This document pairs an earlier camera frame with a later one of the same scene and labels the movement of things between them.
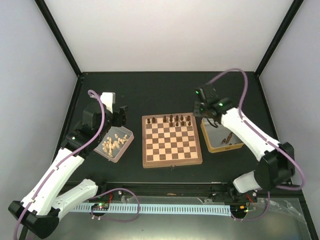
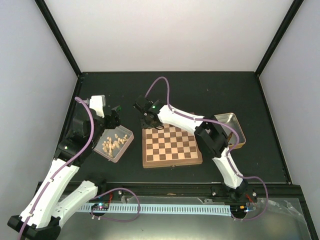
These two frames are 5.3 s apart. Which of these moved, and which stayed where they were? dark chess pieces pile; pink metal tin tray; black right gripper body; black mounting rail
Moved: black right gripper body
Stayed: dark chess pieces pile; pink metal tin tray; black mounting rail
